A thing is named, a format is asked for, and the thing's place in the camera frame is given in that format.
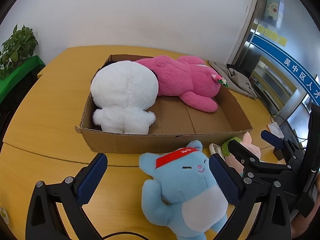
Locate pink pig plush toy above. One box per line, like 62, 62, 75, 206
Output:
221, 132, 261, 176

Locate beige phone case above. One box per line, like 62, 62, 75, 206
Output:
209, 143, 225, 160

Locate blue plush toy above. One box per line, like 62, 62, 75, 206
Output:
139, 140, 228, 239

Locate black charger block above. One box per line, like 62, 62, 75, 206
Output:
273, 148, 284, 161

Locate white orange pad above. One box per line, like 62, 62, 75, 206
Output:
267, 122, 284, 139

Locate green white packet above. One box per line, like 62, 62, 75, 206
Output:
0, 207, 9, 225

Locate blue door banner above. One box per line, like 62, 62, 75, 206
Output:
242, 31, 319, 105

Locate grey cloth bag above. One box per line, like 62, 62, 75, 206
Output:
208, 61, 258, 100

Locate brown cardboard box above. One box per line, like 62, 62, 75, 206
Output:
74, 54, 253, 155

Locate yellow sticky notes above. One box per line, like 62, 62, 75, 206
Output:
251, 21, 287, 47

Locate green covered side table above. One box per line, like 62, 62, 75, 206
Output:
0, 55, 46, 102

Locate cartoon sheep poster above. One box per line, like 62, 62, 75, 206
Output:
263, 0, 284, 26

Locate white plush toy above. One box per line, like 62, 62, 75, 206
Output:
90, 61, 159, 134

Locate green potted plant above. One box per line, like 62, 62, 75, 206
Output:
1, 25, 39, 80

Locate black cable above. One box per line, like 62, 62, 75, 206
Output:
270, 113, 311, 151

